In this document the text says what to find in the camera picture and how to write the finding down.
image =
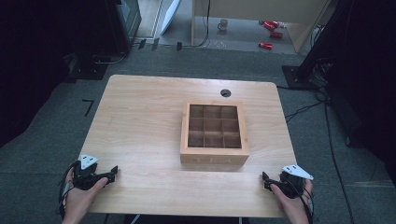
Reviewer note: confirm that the black stand base plate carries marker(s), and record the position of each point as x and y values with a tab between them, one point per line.
88	71
295	77

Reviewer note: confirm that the grey mug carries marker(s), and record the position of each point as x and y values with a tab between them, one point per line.
222	24

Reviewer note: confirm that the white board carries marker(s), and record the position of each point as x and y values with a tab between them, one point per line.
170	15

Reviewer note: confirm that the wooden compartment box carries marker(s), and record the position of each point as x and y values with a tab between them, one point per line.
214	133

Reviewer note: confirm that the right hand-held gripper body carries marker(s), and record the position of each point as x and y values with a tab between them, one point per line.
292	185

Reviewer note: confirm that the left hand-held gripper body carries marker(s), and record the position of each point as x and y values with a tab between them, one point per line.
85	177

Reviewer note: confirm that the person's left hand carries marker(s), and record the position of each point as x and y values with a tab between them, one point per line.
79	202

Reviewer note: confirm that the red can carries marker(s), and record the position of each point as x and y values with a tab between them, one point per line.
269	25
276	34
265	45

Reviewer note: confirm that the person's right hand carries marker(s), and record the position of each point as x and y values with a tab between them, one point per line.
294	210

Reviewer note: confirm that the black table grommet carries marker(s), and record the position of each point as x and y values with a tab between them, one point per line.
225	92

